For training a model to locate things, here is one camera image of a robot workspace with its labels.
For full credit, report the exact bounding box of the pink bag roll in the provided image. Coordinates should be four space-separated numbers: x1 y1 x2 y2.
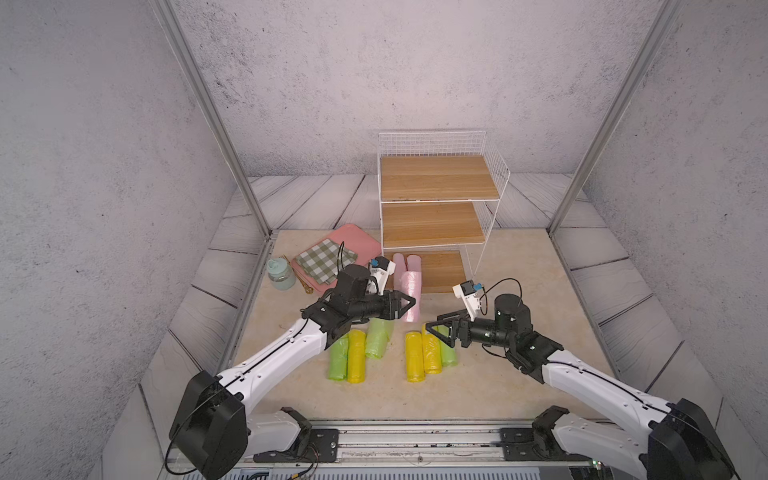
401 271 422 323
392 253 407 290
406 255 422 272

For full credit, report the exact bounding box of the light green bag roll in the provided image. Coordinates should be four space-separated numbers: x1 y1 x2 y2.
365 318 395 359

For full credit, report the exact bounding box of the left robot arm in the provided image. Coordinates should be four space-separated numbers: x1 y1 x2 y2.
169 264 417 479

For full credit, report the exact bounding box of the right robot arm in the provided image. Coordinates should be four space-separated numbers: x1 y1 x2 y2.
426 294 738 479

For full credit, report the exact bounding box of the green bag roll right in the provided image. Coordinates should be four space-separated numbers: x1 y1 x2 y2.
436 325 458 368

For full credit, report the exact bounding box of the yellow bag roll labelled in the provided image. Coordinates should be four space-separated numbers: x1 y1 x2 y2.
422 325 442 375

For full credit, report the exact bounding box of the yellow bag roll middle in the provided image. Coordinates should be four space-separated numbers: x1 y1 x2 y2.
405 331 426 383

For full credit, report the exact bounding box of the yellow bag roll left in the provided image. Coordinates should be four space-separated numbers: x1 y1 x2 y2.
347 330 366 384

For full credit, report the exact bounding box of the gold fork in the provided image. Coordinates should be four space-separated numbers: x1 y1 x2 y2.
283 255 314 295

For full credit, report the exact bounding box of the green checkered cloth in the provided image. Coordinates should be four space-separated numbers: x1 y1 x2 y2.
295 238 358 284

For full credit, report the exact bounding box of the pink cutting board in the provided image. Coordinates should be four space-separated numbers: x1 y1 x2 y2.
291 224 382 294

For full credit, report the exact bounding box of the bright green bag roll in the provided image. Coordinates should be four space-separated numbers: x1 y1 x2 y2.
327 334 349 381

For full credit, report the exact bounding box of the mint green jar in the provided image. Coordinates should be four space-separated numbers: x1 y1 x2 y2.
266 257 296 291

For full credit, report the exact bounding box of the white wire wooden shelf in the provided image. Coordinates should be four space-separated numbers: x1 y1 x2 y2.
377 129 510 294

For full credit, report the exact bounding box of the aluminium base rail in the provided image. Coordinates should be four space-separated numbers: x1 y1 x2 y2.
155 419 685 480

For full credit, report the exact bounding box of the left frame post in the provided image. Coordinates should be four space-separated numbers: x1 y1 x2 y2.
150 0 272 237

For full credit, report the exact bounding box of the frame post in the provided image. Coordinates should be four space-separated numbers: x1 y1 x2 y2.
547 0 683 239
150 0 272 237

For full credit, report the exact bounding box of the right frame post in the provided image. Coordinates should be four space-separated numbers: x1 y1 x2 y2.
547 0 683 239

